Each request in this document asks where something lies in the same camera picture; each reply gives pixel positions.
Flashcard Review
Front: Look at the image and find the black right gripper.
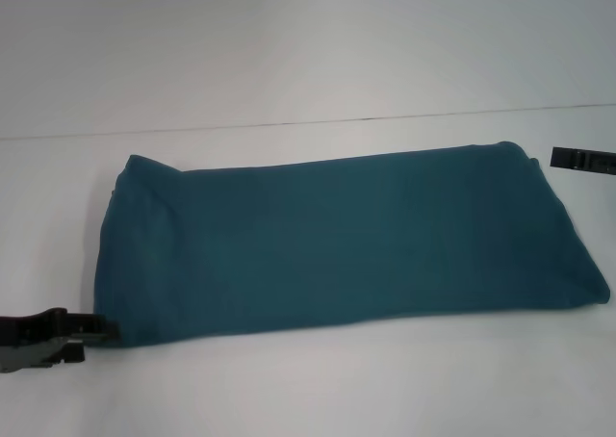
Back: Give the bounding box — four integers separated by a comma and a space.
550, 145, 616, 177

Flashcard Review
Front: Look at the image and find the teal T-shirt with pink print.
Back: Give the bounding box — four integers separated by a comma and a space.
93, 141, 612, 347

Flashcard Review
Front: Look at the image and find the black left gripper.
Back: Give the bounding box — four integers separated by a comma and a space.
0, 306, 120, 374

